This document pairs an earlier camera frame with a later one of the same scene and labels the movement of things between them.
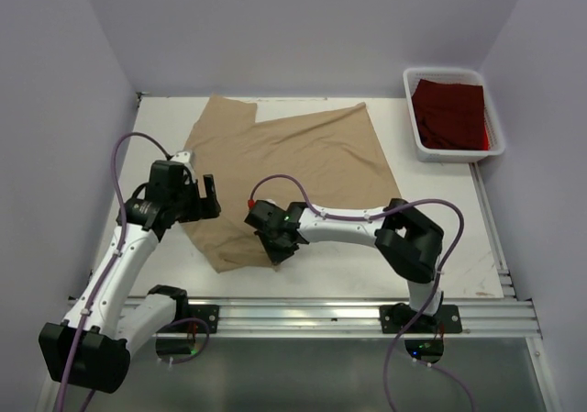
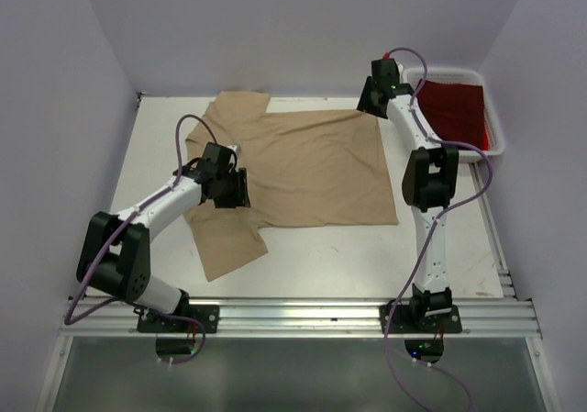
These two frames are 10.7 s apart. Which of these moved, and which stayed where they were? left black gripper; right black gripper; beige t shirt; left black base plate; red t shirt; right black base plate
Moved: left black gripper; right black gripper
Stayed: right black base plate; left black base plate; red t shirt; beige t shirt
